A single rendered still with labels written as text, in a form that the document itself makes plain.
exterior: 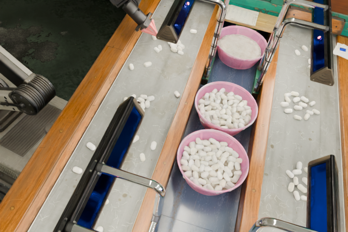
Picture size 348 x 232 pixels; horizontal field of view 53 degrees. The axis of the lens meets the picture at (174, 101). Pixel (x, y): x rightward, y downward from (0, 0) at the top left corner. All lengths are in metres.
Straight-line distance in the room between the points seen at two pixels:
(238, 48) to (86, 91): 0.80
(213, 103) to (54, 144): 0.66
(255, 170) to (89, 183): 0.69
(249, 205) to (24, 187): 0.74
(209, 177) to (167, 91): 0.43
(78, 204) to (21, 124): 1.02
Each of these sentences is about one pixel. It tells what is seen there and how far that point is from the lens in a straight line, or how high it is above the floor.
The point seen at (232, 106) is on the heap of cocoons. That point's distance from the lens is 1.53.
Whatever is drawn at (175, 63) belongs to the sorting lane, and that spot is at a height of 0.74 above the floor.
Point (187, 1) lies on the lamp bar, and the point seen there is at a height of 1.09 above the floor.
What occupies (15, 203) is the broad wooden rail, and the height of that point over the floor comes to 0.76.
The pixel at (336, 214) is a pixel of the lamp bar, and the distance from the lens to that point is 0.94.
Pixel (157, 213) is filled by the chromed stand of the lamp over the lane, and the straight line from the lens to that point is 0.93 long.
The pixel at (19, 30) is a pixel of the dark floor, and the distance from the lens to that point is 3.09.
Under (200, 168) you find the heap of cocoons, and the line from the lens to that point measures 1.31.
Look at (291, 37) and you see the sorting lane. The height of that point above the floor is 0.74.
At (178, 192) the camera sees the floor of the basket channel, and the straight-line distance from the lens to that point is 1.32.
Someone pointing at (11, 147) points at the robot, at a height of 0.48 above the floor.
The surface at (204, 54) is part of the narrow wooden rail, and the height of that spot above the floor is 0.76.
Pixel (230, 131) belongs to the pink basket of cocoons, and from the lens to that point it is 1.42.
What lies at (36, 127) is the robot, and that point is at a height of 0.48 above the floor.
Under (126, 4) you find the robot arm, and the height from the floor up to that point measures 0.94.
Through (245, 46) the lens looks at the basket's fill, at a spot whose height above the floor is 0.74.
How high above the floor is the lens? 1.85
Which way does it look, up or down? 48 degrees down
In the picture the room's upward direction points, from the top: 10 degrees clockwise
